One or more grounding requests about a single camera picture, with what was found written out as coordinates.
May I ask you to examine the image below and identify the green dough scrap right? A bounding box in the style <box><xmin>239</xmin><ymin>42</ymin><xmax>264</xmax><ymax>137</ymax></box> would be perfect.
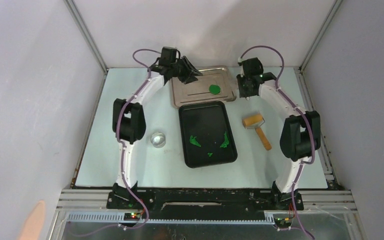
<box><xmin>219</xmin><ymin>131</ymin><xmax>230</xmax><ymax>149</ymax></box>

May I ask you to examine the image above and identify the wooden dough roller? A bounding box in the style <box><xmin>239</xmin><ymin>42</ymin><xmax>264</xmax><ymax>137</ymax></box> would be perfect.
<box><xmin>241</xmin><ymin>113</ymin><xmax>272</xmax><ymax>151</ymax></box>

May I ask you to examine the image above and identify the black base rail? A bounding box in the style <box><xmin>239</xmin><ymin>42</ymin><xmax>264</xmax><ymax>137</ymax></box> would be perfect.
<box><xmin>106</xmin><ymin>184</ymin><xmax>304</xmax><ymax>221</ymax></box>

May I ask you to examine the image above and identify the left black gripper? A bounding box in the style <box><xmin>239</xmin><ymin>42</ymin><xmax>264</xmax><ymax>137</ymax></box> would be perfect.
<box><xmin>170</xmin><ymin>56</ymin><xmax>202</xmax><ymax>85</ymax></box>

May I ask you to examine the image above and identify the silver metal tray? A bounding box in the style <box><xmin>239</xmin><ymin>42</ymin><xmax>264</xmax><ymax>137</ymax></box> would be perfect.
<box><xmin>171</xmin><ymin>66</ymin><xmax>237</xmax><ymax>109</ymax></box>

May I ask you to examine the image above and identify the round metal cutter ring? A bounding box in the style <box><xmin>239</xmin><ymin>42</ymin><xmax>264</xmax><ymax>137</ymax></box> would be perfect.
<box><xmin>150</xmin><ymin>131</ymin><xmax>167</xmax><ymax>149</ymax></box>

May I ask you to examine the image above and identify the black plastic tray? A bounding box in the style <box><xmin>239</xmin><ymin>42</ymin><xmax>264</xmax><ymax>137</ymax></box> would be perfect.
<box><xmin>178</xmin><ymin>101</ymin><xmax>238</xmax><ymax>169</ymax></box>

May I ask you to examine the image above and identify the green dough scrap left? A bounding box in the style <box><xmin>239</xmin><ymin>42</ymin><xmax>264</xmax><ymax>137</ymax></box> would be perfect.
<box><xmin>189</xmin><ymin>135</ymin><xmax>202</xmax><ymax>148</ymax></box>

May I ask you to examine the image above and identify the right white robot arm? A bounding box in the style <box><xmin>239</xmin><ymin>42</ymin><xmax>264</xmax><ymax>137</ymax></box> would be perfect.
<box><xmin>236</xmin><ymin>57</ymin><xmax>321</xmax><ymax>209</ymax></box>

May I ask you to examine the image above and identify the green dough piece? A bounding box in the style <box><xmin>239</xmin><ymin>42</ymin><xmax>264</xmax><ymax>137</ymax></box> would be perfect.
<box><xmin>208</xmin><ymin>84</ymin><xmax>221</xmax><ymax>95</ymax></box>

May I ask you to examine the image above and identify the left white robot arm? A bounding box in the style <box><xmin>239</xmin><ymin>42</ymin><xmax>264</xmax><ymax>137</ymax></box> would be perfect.
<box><xmin>112</xmin><ymin>46</ymin><xmax>202</xmax><ymax>208</ymax></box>

